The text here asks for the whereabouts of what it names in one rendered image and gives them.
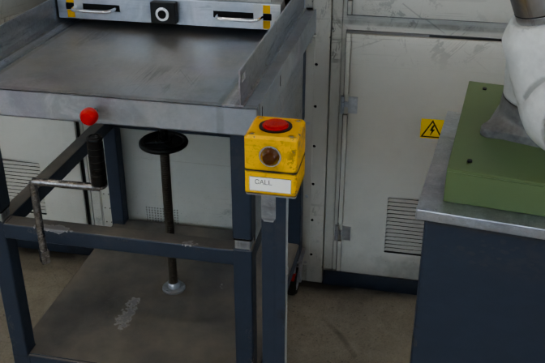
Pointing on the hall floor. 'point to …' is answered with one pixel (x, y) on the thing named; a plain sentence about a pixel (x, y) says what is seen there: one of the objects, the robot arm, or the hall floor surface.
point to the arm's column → (479, 297)
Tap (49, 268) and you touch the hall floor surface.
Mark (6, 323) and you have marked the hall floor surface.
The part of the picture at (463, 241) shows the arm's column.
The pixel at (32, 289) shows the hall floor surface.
